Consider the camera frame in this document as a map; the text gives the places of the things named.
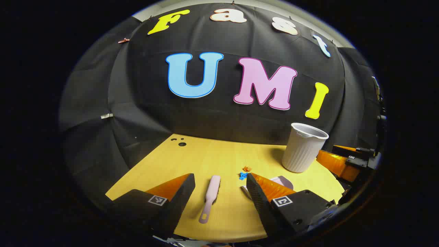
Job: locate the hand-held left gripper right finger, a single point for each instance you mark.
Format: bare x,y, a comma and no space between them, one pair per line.
259,200

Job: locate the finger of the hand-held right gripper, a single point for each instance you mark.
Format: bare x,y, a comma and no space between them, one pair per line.
334,164
344,148

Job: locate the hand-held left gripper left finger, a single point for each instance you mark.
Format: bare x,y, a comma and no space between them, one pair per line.
181,197

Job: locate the blue paper scrap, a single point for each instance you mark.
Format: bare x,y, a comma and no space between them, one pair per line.
243,176

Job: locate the pink grey dustpan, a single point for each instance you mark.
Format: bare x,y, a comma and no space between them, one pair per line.
283,180

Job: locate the white ribbed garbage bin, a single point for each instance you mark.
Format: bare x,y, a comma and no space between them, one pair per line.
303,151

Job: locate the orange paper scrap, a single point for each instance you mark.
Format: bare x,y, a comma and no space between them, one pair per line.
246,168

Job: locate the yellow wooden desktop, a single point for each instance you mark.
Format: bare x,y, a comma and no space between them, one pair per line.
212,157

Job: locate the silver clip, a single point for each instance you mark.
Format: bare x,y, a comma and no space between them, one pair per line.
106,116

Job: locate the black backdrop cloth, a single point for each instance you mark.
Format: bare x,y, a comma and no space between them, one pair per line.
144,85

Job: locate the orange clip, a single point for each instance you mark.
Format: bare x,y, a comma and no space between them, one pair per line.
123,40

